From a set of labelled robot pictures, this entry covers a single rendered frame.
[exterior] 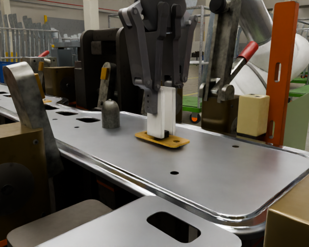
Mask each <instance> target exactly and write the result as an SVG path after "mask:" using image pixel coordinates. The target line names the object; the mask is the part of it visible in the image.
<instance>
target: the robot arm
mask: <svg viewBox="0 0 309 247"><path fill-rule="evenodd" d="M240 1H241V9H240V15H239V22H238V23H239V25H240V27H241V29H242V31H243V33H244V34H245V36H246V38H247V40H248V42H251V41H254V42H256V43H257V44H258V50H257V51H256V52H255V54H254V55H253V56H252V57H251V59H250V60H249V62H247V64H246V65H244V66H243V67H242V69H241V70H240V71H239V72H238V74H237V75H236V76H235V78H234V79H233V80H232V81H231V83H230V85H233V86H234V94H235V95H246V94H258V95H266V88H267V78H268V68H269V57H270V47H271V37H272V27H273V22H272V20H271V17H270V15H269V13H268V11H267V9H266V7H265V5H264V3H263V0H240ZM186 8H187V7H186V1H185V0H134V4H132V5H131V6H129V7H128V8H122V9H120V10H119V11H118V15H119V18H120V20H121V22H122V25H123V27H124V29H125V36H126V42H127V48H128V55H129V64H130V70H131V77H132V82H133V84H134V85H135V86H139V88H140V89H144V91H145V112H146V113H147V134H148V135H150V136H153V137H157V138H160V139H162V138H164V130H167V131H169V135H175V134H176V108H177V89H178V88H179V89H181V88H183V86H184V84H181V83H183V82H184V83H185V82H186V81H187V79H188V72H189V64H190V57H191V50H192V42H193V34H194V30H195V27H196V25H197V22H198V17H197V16H196V15H192V16H191V15H190V14H189V13H188V12H187V11H186ZM169 32H172V33H169ZM167 33H169V34H167ZM308 64H309V42H308V41H307V40H306V39H305V38H304V37H302V36H301V35H299V34H296V36H295V45H294V54H293V62H292V70H291V79H290V81H292V80H293V79H295V78H296V77H297V76H298V75H299V74H300V73H301V72H302V71H303V70H304V69H305V68H306V67H307V65H308ZM161 77H162V85H163V86H161Z"/></svg>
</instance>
